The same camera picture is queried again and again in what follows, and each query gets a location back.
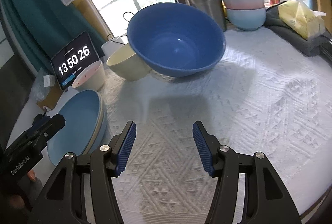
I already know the pink strawberry bowl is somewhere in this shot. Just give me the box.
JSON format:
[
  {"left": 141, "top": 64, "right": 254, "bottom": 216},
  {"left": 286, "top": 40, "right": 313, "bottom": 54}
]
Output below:
[{"left": 72, "top": 60, "right": 106, "bottom": 92}]

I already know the cream bowl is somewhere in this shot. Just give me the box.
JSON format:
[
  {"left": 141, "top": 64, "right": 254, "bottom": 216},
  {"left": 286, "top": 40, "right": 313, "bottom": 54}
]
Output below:
[{"left": 106, "top": 44, "right": 152, "bottom": 82}]

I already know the black tablet clock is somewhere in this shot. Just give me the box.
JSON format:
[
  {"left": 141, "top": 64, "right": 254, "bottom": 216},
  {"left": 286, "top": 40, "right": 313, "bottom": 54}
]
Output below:
[{"left": 50, "top": 31, "right": 100, "bottom": 91}]

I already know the light blue bowl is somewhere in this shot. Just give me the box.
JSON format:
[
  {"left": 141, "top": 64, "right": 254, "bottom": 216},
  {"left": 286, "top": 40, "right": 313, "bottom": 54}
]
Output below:
[
  {"left": 226, "top": 7, "right": 267, "bottom": 31},
  {"left": 56, "top": 89, "right": 102, "bottom": 137}
]

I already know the white charger box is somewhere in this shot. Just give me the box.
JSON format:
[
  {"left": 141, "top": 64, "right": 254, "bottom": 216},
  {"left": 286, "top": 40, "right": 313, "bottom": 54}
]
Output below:
[{"left": 106, "top": 33, "right": 129, "bottom": 45}]

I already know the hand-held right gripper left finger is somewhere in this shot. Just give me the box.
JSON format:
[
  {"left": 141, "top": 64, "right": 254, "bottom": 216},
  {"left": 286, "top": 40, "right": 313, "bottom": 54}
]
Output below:
[{"left": 27, "top": 121, "right": 137, "bottom": 224}]

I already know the plain pink bowl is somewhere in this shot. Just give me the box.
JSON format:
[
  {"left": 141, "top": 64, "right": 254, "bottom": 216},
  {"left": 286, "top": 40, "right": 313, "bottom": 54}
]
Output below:
[{"left": 222, "top": 0, "right": 265, "bottom": 10}]

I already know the cream plate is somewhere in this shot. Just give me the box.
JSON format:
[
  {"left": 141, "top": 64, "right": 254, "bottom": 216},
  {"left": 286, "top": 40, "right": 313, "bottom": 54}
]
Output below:
[{"left": 83, "top": 95, "right": 106, "bottom": 154}]

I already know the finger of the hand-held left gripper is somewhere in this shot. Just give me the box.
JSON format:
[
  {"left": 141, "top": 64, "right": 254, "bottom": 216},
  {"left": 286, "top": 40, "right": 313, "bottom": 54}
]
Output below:
[
  {"left": 32, "top": 114, "right": 51, "bottom": 131},
  {"left": 23, "top": 113, "right": 66, "bottom": 148}
]

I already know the grey folded cloth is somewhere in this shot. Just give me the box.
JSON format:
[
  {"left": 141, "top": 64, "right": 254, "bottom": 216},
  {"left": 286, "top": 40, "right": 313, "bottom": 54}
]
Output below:
[{"left": 265, "top": 7, "right": 332, "bottom": 58}]

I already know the cardboard box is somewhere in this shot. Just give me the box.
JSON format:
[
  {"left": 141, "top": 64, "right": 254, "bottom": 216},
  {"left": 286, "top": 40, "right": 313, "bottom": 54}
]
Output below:
[{"left": 36, "top": 79, "right": 64, "bottom": 110}]

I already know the clear plastic bag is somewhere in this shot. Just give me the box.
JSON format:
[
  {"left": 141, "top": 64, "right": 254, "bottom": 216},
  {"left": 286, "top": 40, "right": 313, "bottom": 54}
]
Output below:
[{"left": 30, "top": 67, "right": 56, "bottom": 101}]

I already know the light blue plate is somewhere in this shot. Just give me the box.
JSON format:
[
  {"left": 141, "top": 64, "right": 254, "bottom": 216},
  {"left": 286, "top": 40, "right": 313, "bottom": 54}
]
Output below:
[{"left": 47, "top": 110, "right": 107, "bottom": 166}]

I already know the dark blue bowl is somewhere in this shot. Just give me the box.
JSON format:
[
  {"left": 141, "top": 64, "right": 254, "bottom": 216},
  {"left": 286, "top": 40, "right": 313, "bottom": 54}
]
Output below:
[{"left": 127, "top": 2, "right": 226, "bottom": 78}]

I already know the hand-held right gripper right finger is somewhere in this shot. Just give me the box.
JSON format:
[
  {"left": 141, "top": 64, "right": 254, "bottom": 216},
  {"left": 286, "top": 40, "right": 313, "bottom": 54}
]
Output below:
[{"left": 192, "top": 121, "right": 303, "bottom": 224}]

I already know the teal curtain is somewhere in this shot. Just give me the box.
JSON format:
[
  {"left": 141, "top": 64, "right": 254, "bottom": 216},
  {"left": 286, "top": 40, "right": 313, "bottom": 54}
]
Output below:
[{"left": 0, "top": 0, "right": 104, "bottom": 76}]

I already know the steel tumbler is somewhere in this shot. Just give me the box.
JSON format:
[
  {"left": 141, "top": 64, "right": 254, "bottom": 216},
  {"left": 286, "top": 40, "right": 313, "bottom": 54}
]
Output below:
[{"left": 181, "top": 0, "right": 227, "bottom": 32}]

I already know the black cable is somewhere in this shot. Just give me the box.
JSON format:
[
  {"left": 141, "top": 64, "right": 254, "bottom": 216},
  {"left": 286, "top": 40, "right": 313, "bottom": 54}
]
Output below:
[{"left": 123, "top": 11, "right": 138, "bottom": 22}]

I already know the yellow tissue pack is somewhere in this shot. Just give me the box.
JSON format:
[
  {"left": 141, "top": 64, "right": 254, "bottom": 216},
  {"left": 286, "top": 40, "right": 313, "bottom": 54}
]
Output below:
[{"left": 278, "top": 0, "right": 326, "bottom": 40}]

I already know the person's left hand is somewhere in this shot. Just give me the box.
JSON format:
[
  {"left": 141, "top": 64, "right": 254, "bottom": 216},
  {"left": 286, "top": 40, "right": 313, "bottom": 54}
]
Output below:
[{"left": 5, "top": 169, "right": 38, "bottom": 207}]

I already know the white textured tablecloth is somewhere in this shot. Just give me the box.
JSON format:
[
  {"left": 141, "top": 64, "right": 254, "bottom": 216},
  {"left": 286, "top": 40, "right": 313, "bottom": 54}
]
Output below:
[{"left": 5, "top": 24, "right": 332, "bottom": 224}]

